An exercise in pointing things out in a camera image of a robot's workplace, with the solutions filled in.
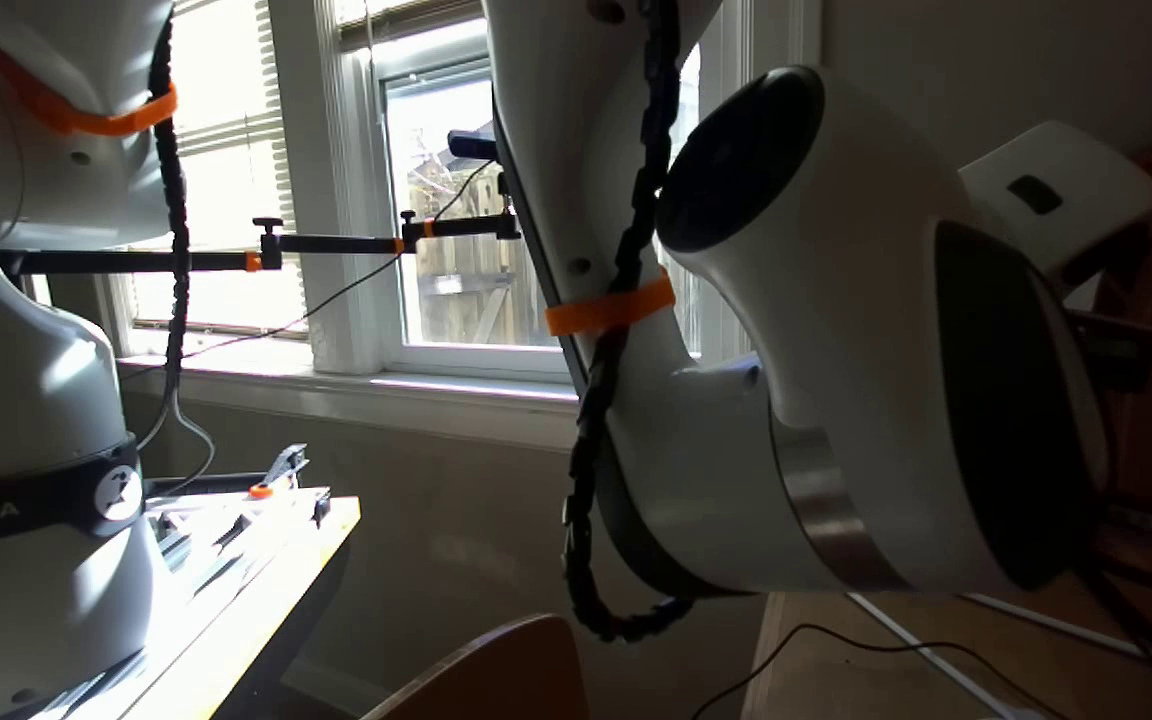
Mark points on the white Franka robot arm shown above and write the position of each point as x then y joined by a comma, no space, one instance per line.
870,401

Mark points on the wooden garden fence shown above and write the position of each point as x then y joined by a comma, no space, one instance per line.
471,285

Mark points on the silver orange clamp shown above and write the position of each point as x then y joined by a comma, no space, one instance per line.
287,466

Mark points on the brown chair back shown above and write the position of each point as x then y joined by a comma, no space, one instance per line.
497,674

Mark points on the white window blinds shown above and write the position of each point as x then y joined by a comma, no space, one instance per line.
228,162

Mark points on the white robot table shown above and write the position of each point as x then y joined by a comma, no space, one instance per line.
242,585

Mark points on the wooden headboard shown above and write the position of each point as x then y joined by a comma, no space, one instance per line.
870,666

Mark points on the black stereo camera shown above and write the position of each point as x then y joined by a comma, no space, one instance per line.
471,145

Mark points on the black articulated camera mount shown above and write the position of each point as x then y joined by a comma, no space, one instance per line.
337,245

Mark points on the white window frame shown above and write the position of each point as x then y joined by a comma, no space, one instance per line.
337,202

